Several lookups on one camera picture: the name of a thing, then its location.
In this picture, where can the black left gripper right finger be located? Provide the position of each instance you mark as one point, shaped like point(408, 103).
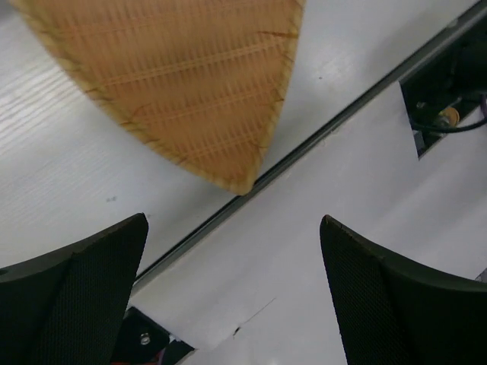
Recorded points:
point(393, 310)

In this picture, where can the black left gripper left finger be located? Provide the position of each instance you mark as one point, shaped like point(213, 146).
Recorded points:
point(67, 306)

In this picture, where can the woven bamboo fan-shaped plate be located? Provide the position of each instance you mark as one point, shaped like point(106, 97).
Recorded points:
point(202, 83)

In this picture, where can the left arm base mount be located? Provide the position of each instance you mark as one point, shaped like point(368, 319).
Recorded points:
point(143, 341)

